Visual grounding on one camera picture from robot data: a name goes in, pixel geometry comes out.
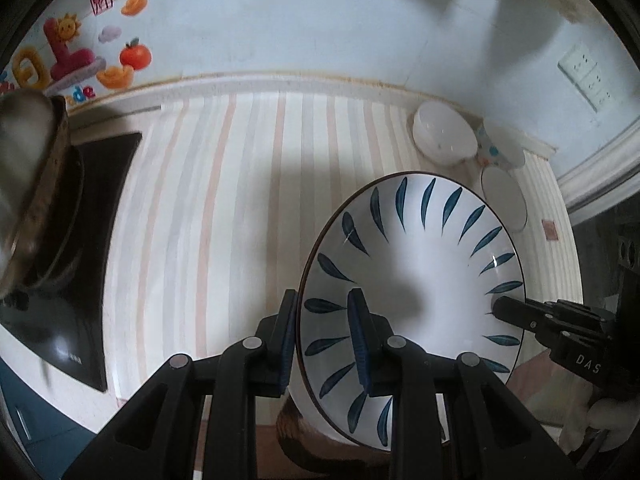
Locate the steel wok lid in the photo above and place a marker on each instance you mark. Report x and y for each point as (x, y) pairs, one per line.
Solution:
(25, 160)

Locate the person's right hand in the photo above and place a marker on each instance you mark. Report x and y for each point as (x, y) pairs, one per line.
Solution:
(605, 417)

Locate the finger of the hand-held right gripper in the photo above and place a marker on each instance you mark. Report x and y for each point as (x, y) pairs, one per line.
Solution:
(515, 310)

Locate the colourful wall stickers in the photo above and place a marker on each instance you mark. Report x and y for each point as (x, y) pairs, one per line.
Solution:
(70, 57)

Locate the striped cloth with cat print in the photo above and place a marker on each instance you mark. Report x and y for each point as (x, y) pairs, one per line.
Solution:
(225, 210)

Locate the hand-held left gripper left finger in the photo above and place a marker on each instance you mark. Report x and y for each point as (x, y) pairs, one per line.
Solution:
(288, 345)

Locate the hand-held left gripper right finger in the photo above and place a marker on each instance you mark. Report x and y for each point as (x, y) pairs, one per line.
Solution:
(358, 340)

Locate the white wall socket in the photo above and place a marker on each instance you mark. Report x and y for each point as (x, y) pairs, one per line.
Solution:
(600, 97)
(576, 62)
(591, 82)

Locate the plain white plate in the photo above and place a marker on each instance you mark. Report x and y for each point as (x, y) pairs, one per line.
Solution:
(505, 197)

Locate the steel wok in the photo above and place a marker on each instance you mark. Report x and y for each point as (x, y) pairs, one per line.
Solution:
(67, 185)

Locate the white plate blue leaf pattern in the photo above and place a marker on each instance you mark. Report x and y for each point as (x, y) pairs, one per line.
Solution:
(430, 270)

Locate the white bowl with printed dots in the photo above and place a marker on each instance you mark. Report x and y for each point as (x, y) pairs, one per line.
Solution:
(492, 152)

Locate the plain white bowl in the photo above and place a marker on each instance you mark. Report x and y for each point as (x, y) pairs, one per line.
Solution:
(442, 132)

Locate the black induction cooktop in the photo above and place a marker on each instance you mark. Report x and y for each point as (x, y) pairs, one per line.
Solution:
(65, 340)

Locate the blue kitchen cabinet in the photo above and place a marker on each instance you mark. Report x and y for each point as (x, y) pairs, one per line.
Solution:
(40, 410)

